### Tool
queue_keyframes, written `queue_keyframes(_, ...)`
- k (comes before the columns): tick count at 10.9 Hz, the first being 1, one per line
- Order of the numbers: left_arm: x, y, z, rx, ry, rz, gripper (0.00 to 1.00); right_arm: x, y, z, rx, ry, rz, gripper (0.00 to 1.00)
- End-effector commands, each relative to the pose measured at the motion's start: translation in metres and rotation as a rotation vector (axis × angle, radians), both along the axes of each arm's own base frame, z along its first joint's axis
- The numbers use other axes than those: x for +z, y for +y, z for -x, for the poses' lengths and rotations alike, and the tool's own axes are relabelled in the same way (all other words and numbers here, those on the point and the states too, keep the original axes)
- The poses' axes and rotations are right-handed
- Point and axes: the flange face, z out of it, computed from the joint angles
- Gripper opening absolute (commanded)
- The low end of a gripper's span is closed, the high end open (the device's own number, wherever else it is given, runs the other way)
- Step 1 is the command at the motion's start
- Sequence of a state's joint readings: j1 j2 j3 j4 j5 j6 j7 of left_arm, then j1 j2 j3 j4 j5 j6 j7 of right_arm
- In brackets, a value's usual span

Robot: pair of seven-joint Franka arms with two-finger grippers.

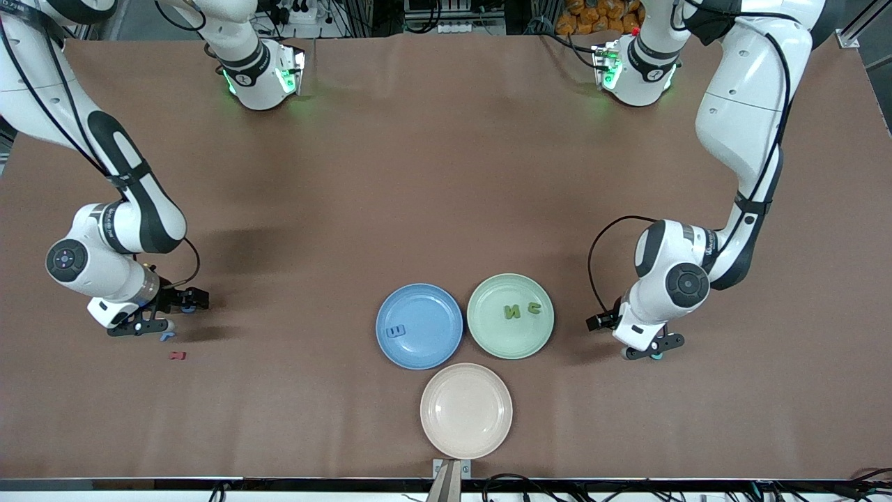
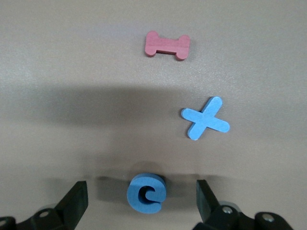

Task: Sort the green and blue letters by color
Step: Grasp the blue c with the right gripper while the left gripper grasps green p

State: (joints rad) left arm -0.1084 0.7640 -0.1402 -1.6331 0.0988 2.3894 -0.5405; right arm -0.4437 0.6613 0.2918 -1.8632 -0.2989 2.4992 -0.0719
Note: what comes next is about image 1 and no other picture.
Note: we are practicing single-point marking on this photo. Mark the black table edge rail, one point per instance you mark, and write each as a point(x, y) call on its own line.
point(279, 484)

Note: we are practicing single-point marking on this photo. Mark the small white power strip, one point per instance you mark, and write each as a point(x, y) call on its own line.
point(453, 28)

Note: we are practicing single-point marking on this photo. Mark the beige plate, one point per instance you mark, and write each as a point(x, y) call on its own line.
point(466, 411)

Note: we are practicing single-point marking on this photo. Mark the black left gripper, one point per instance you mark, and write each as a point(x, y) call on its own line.
point(608, 318)

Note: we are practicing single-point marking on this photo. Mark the grey metal camera bracket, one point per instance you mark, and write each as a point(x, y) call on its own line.
point(451, 481)

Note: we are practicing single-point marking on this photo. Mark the green letter N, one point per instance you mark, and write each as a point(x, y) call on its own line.
point(512, 312)

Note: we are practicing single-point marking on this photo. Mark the blue plate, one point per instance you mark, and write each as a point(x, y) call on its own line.
point(432, 307)

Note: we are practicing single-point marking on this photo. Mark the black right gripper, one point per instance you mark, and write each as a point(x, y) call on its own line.
point(172, 297)

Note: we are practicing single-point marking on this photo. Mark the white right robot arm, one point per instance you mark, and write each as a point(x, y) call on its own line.
point(42, 90)

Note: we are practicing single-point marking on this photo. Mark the green letter J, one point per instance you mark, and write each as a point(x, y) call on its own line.
point(535, 309)

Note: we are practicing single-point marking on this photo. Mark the aluminium frame profile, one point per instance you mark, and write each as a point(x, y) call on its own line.
point(850, 35)

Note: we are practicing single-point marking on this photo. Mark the orange snack bags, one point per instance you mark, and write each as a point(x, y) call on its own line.
point(592, 14)

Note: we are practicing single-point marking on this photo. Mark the blue letter E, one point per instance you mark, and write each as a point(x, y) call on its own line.
point(396, 331)

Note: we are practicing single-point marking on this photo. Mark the large white power strip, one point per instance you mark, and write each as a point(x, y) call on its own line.
point(300, 12)

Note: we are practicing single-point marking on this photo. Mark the table cover sheet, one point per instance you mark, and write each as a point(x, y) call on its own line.
point(446, 174)

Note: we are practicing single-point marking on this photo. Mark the green plate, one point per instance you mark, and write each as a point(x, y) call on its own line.
point(502, 338)

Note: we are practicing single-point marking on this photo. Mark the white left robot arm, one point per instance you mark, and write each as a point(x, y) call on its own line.
point(746, 104)

